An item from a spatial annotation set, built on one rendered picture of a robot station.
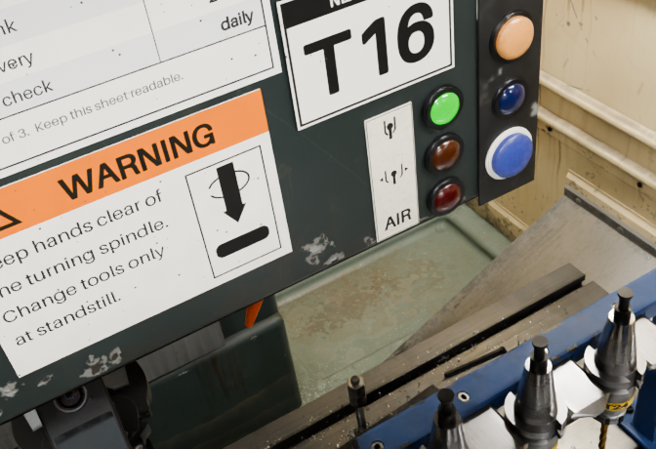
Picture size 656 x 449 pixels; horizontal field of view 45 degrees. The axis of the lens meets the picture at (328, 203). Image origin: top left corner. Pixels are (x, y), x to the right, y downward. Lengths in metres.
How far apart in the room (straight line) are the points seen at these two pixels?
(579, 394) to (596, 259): 0.76
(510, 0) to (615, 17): 1.02
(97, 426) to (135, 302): 0.17
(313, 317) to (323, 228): 1.42
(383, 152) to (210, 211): 0.10
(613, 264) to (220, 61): 1.32
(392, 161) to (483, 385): 0.48
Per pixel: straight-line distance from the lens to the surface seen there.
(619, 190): 1.62
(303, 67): 0.39
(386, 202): 0.47
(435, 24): 0.43
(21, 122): 0.36
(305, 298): 1.92
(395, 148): 0.45
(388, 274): 1.94
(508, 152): 0.50
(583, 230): 1.68
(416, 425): 0.86
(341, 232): 0.46
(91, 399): 0.56
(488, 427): 0.87
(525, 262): 1.67
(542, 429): 0.86
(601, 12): 1.50
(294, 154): 0.42
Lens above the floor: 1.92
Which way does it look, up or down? 38 degrees down
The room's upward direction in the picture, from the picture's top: 9 degrees counter-clockwise
